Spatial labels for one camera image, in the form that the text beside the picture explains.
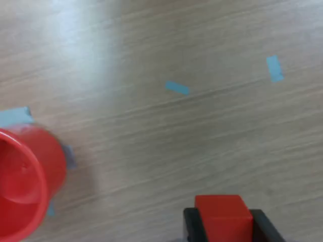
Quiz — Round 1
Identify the red plastic cup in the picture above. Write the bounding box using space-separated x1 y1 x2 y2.
0 126 68 242

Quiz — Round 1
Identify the red cube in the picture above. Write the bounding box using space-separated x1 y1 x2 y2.
194 194 254 242

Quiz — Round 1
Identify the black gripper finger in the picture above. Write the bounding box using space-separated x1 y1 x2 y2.
183 207 209 242
248 209 288 242

